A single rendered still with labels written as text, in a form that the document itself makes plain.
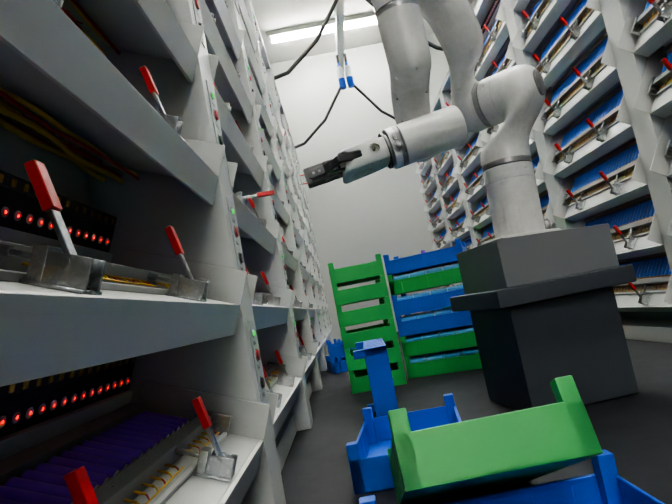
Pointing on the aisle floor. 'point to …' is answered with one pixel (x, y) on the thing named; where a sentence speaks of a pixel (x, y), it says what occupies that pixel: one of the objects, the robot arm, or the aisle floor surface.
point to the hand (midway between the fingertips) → (315, 176)
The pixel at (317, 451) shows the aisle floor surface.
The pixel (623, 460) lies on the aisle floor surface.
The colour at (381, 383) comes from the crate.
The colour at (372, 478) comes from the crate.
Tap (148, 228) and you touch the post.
